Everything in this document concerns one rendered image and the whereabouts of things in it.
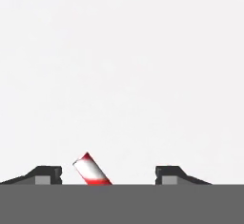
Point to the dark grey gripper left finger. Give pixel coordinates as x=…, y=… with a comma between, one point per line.
x=44, y=172

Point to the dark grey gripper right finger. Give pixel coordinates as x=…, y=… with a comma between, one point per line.
x=170, y=172

